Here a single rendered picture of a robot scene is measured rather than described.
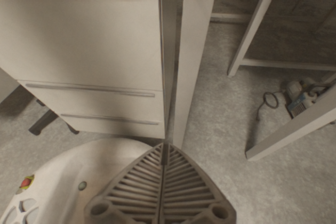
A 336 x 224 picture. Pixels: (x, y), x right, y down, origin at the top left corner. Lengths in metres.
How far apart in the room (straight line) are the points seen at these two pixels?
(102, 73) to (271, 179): 1.01
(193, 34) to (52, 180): 0.60
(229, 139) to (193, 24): 0.84
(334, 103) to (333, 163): 0.77
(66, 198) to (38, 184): 0.10
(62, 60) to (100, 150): 0.32
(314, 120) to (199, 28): 0.49
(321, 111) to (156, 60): 0.53
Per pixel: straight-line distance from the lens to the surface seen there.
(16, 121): 1.51
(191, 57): 0.33
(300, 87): 1.39
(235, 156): 0.99
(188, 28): 0.30
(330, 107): 0.62
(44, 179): 0.65
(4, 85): 1.38
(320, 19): 2.70
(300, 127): 0.69
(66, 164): 0.63
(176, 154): 0.16
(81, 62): 0.44
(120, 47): 0.36
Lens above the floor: 0.86
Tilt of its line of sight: 55 degrees down
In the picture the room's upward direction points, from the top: straight up
